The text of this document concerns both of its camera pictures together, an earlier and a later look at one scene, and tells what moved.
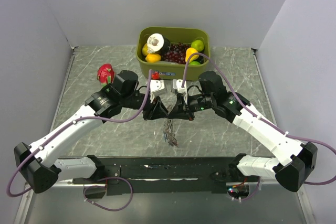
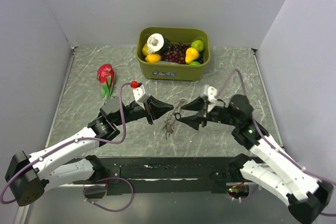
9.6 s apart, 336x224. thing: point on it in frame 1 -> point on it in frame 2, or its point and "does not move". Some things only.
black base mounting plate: x=166 y=176 does not move
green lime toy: x=198 y=45 does not move
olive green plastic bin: x=175 y=35 does not move
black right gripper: x=180 y=111 -> x=193 y=121
